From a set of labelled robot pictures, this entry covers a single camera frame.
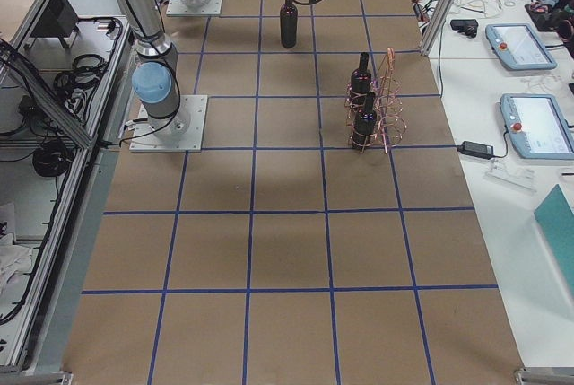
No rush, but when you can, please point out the black power adapter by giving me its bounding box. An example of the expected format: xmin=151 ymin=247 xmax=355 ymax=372
xmin=457 ymin=141 xmax=494 ymax=160

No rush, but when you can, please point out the teal board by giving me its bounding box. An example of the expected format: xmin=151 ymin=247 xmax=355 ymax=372
xmin=534 ymin=184 xmax=573 ymax=301

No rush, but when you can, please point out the teach pendant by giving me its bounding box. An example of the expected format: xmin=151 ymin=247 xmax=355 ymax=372
xmin=484 ymin=23 xmax=557 ymax=71
xmin=500 ymin=93 xmax=573 ymax=161

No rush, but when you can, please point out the near teach pendant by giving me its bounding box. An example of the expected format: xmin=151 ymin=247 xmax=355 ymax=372
xmin=500 ymin=93 xmax=573 ymax=161

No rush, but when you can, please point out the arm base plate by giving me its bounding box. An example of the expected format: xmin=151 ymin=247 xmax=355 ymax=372
xmin=129 ymin=95 xmax=208 ymax=153
xmin=166 ymin=0 xmax=222 ymax=17

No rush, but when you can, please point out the copper wire bottle basket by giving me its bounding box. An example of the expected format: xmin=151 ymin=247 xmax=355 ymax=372
xmin=344 ymin=47 xmax=406 ymax=153

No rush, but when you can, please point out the dark wine bottle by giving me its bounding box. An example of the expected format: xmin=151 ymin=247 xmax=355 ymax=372
xmin=351 ymin=92 xmax=378 ymax=152
xmin=349 ymin=52 xmax=371 ymax=111
xmin=280 ymin=0 xmax=298 ymax=48

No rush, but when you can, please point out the far teach pendant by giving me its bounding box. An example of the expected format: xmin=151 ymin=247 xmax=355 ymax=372
xmin=484 ymin=23 xmax=557 ymax=71

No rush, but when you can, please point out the aluminium frame post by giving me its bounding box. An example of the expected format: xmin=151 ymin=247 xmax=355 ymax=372
xmin=420 ymin=0 xmax=454 ymax=56

